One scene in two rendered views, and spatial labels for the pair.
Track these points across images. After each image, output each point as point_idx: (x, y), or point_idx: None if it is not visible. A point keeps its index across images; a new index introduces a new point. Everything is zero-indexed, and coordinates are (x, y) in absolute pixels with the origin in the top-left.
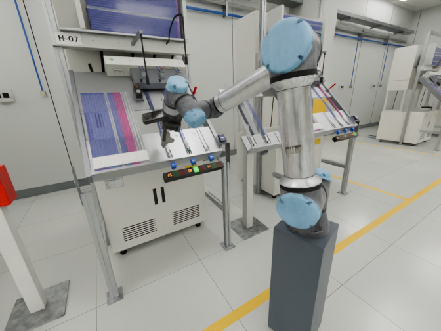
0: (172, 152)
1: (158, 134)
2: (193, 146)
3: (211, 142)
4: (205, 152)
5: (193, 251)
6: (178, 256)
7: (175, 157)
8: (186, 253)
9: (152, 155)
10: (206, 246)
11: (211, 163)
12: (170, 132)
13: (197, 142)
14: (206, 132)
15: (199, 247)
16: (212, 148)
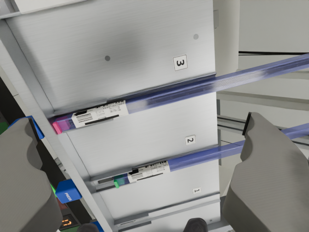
0: (105, 124)
1: (200, 69)
2: (141, 190)
3: (157, 229)
4: (108, 228)
5: (13, 94)
6: (2, 67)
7: (56, 145)
8: (8, 83)
9: (69, 34)
10: (25, 115)
11: (77, 227)
12: (209, 120)
13: (159, 199)
14: (196, 217)
15: (23, 104)
16: (137, 231)
